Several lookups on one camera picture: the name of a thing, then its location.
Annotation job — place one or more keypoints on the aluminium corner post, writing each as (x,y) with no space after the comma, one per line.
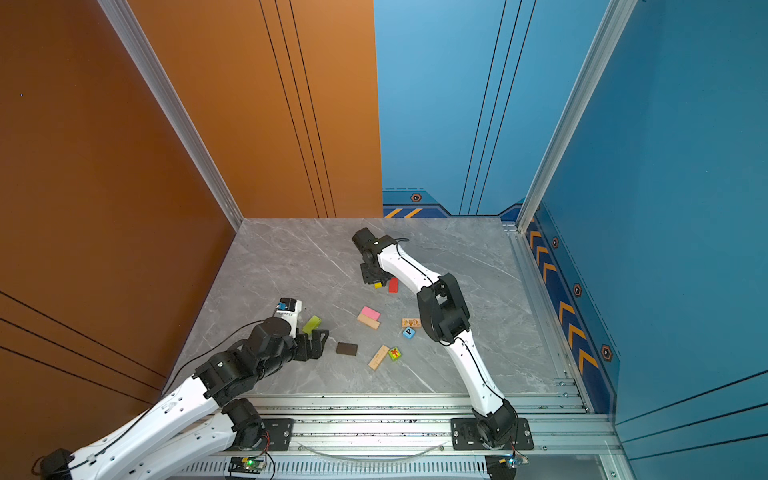
(609,32)
(129,31)

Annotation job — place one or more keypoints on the monkey picture wood block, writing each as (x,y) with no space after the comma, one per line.
(411,323)

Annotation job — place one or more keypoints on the aluminium right corner post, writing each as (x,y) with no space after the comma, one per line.
(609,32)

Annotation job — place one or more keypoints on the plain long wood block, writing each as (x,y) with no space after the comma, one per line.
(374,324)

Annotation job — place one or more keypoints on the aluminium front rail frame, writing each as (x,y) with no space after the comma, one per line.
(408,436)

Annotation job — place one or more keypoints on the left green circuit board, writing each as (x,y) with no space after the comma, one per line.
(239,466)

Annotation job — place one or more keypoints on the red wood block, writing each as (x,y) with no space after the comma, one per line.
(393,285)

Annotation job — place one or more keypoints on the dark brown wood block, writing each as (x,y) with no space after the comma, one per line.
(348,349)

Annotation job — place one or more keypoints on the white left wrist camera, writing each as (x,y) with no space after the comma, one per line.
(289,309)

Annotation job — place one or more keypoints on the green cube red figure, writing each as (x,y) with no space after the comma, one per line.
(394,353)

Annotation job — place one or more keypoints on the pink wood block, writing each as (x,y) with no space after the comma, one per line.
(370,313)

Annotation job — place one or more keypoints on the aluminium left corner post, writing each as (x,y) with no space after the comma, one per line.
(129,31)

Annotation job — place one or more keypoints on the lime green long block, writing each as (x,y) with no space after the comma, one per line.
(313,323)

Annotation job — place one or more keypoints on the right green circuit board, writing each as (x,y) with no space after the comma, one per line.
(504,467)

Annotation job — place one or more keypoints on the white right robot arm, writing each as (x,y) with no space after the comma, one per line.
(445,317)

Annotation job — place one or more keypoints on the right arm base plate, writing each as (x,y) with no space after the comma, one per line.
(465,436)

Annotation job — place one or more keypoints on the green circuit board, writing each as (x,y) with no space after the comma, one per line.
(504,467)
(239,466)

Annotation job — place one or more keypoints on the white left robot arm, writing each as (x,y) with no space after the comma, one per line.
(206,414)

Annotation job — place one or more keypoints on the engraved long wood block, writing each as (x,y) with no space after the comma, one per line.
(379,357)

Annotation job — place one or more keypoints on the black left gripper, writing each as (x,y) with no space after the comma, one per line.
(306,352)

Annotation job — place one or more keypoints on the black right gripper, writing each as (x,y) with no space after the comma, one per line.
(368,279)

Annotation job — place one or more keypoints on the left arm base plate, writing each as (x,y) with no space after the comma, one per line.
(276,435)

